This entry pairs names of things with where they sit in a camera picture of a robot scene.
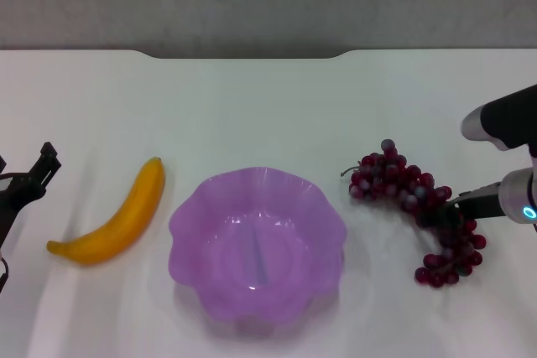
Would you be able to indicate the yellow banana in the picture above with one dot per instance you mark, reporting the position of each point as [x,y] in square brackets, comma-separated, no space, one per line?
[121,221]

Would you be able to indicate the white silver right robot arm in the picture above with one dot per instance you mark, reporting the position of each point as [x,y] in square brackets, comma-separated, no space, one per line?
[518,194]

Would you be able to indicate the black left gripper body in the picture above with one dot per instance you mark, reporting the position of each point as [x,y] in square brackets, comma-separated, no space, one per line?
[14,196]

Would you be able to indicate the purple translucent scalloped bowl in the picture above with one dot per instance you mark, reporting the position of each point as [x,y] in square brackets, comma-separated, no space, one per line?
[256,245]

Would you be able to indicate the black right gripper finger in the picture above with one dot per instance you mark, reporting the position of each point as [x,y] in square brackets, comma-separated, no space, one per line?
[444,213]

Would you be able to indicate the dark red grape bunch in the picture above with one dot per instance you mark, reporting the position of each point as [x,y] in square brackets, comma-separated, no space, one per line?
[394,182]

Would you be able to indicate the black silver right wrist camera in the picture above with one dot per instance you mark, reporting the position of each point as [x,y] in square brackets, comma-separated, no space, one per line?
[507,119]

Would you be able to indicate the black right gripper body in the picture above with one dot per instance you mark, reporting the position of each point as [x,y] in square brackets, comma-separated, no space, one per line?
[482,205]

